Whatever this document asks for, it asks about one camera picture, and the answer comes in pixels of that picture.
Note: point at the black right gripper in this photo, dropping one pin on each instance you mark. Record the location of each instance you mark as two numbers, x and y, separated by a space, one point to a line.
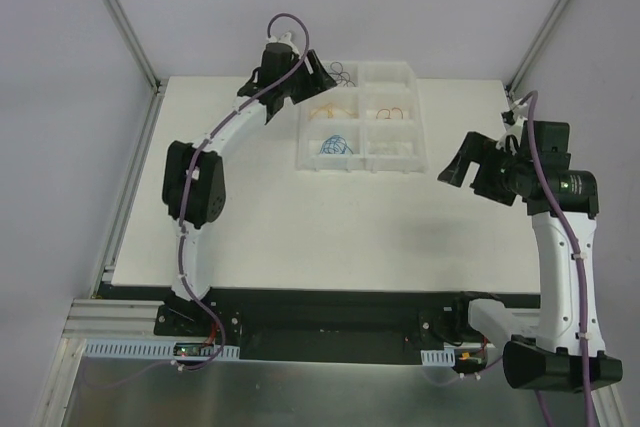
489 173

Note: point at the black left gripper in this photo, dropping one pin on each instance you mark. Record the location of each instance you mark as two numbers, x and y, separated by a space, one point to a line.
298 85

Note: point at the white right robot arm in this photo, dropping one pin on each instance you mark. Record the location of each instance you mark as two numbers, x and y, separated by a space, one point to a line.
566 351

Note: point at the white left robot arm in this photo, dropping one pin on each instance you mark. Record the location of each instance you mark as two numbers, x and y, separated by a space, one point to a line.
193 189

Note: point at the white plastic compartment tray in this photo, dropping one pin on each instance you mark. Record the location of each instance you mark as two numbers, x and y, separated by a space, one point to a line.
371 121

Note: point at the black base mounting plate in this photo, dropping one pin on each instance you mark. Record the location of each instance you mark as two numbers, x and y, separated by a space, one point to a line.
359 327

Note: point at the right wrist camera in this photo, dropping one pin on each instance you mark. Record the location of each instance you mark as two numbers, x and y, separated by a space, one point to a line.
516 115

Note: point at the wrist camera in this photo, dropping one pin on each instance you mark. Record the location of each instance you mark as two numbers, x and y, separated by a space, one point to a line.
284 39
516 115

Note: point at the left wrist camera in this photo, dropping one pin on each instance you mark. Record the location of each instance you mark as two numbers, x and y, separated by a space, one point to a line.
284 39

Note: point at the right white cable duct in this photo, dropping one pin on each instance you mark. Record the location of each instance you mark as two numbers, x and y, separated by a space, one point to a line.
445 358

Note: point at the white cable duct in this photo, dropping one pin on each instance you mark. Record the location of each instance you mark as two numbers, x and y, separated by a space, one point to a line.
445 358
157 350

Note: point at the right aluminium frame post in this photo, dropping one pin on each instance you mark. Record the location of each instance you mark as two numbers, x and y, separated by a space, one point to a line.
543 34

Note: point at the aluminium frame post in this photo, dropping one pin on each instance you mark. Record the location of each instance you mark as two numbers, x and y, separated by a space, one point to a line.
543 34
127 32

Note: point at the left aluminium frame post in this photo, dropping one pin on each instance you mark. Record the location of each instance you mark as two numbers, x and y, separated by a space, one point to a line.
127 32

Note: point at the aluminium front rail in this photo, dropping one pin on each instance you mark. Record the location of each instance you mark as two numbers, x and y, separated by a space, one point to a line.
521 315

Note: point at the left white cable duct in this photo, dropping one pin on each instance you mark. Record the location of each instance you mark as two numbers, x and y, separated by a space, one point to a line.
157 350

